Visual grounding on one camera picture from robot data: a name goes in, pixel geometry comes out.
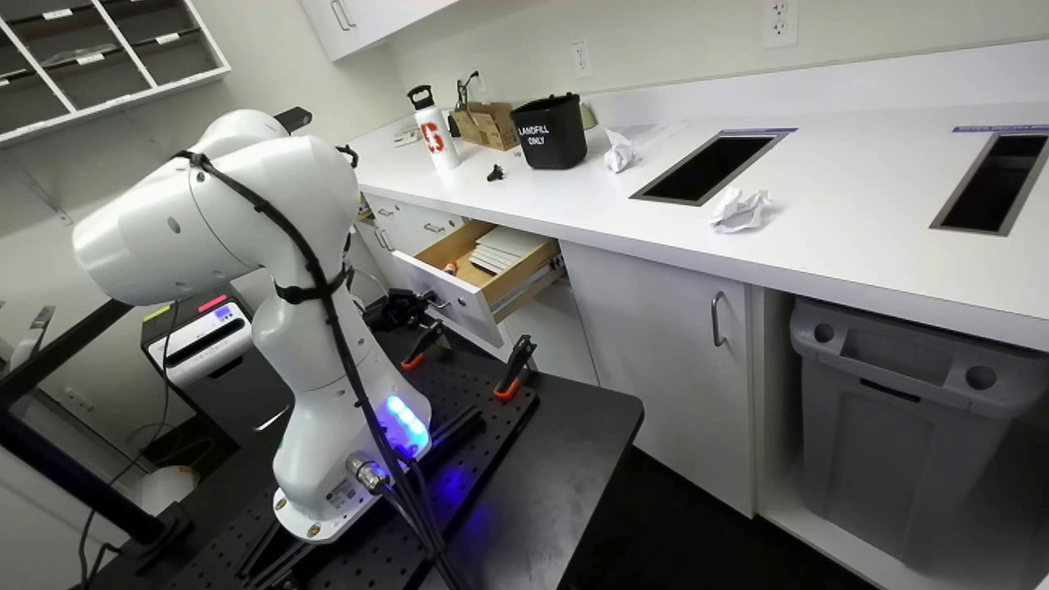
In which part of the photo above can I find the white papers stack in drawer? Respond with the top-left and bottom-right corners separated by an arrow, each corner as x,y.
470,227 -> 544,275

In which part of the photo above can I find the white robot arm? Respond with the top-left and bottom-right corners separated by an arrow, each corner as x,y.
72,109 -> 433,543

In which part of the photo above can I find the black optical breadboard table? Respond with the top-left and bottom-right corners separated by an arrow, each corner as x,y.
93,339 -> 643,590

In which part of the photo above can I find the white water bottle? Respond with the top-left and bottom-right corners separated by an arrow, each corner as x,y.
406,86 -> 460,175

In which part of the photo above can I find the black landfill bin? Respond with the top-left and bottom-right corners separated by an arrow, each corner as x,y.
510,93 -> 586,171

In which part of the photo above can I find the grey trash bin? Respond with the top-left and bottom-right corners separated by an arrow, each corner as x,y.
791,301 -> 1049,566

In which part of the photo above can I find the white drawer with metal handle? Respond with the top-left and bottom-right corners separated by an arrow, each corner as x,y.
393,219 -> 561,344

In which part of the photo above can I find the crumpled white tissue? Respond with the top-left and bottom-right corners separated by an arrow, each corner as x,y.
713,192 -> 769,238

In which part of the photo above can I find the white cabinet door with handle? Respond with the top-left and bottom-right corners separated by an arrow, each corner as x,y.
562,243 -> 757,516

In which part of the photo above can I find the orange black clamp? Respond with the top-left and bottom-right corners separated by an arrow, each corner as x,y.
491,335 -> 536,404

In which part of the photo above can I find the crumpled white paper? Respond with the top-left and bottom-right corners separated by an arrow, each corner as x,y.
603,133 -> 640,175

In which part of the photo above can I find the wall mail sorter shelf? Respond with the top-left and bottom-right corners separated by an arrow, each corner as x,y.
0,0 -> 229,144

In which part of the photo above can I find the white label printer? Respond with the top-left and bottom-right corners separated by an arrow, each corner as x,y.
141,301 -> 251,388

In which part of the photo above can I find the wall power outlet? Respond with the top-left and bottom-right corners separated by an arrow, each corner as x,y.
760,0 -> 796,47

